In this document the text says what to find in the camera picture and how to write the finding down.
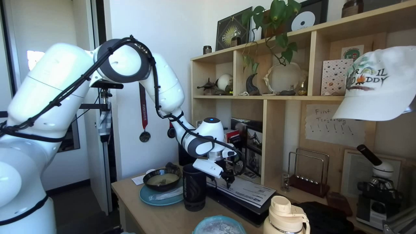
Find black and white microscope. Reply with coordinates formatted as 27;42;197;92
356;144;405;230

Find shark figurine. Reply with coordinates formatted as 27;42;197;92
197;78;219;96

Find card with green circle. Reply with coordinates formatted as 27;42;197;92
341;45;365;61

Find framed certificate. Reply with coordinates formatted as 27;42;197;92
340;149;406;199

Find black tumbler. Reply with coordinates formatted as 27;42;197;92
182;164;207;212

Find white egg ornament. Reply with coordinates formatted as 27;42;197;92
217;73;233;92

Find white paper slip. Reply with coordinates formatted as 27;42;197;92
131;169;157;186

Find white shell dish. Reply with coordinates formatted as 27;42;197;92
263;62;308;95

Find dotted greeting card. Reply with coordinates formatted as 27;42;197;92
321;58;354;96

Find row of books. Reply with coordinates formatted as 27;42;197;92
224;129;241;145

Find framed white record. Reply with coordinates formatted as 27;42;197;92
285;0;329;33

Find clear plastic wrapper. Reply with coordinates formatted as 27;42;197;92
149;187;184;201

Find black bowl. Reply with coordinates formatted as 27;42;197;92
143;167;182;192

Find handwritten paper note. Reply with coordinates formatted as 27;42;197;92
305;104;367;148

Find white printed paper sheet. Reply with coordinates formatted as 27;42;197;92
207;175;277;209

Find cream water bottle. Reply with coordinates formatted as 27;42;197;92
263;195;311;234

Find black curved horn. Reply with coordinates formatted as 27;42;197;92
245;73;261;96

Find brown leather wallet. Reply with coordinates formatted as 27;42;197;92
326;191;353;217

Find wooden shelf unit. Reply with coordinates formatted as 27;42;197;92
190;0;416;234

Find camera on mount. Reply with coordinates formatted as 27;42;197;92
79;79;124;144

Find green potted plant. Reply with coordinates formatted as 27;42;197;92
241;0;303;74

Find swinging balls desk toy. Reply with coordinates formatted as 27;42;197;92
287;148;331;198

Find black cloth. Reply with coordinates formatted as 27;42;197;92
292;201;355;234

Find blue lidded bowl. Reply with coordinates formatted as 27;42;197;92
192;215;247;234

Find blue plate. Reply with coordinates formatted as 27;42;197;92
139;183;184;207

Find white printed cap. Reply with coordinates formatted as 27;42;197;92
332;45;416;122

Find brown jar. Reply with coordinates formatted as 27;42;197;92
341;0;365;19

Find black framed poster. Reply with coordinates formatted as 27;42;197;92
215;7;253;52

